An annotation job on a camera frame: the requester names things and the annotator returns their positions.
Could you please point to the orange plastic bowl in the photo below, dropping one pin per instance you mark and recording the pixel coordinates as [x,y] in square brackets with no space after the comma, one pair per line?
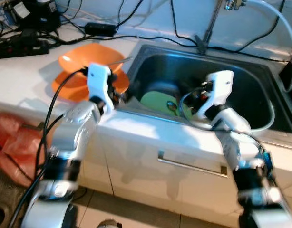
[89,57]

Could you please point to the orange plastic plate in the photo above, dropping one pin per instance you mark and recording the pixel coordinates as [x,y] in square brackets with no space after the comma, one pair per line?
[70,90]

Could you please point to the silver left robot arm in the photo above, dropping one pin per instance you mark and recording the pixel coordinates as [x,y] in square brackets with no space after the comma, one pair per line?
[74,128]

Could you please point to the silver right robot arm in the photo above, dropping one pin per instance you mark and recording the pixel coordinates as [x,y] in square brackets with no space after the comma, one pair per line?
[241,152]

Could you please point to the white kitchen cabinet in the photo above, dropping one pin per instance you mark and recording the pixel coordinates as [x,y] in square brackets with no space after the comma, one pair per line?
[136,166]

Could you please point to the green plate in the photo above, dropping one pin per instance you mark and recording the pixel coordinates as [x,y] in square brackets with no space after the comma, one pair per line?
[155,102]

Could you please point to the stainless steel sink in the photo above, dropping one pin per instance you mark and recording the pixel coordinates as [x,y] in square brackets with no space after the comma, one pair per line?
[250,80]

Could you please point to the black power adapter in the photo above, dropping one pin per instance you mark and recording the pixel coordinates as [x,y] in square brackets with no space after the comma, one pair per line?
[101,29]

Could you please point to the metal faucet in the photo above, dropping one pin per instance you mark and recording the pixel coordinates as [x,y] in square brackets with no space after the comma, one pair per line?
[208,33]

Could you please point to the black power strip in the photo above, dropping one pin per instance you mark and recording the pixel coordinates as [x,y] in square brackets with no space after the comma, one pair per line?
[20,47]

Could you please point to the black electronic box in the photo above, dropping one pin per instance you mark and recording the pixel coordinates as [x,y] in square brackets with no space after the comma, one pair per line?
[36,19]

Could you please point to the orange plastic bag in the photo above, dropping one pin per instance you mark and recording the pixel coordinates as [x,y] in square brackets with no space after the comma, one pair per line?
[17,142]

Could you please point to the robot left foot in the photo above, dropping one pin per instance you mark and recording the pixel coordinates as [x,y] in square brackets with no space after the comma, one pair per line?
[108,223]

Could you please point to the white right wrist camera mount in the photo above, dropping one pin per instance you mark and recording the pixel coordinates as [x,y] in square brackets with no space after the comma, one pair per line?
[219,88]

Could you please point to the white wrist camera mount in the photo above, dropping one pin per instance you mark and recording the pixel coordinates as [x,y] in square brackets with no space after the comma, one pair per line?
[219,88]
[98,78]

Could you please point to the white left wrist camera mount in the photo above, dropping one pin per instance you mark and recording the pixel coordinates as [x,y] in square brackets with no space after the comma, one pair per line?
[98,78]

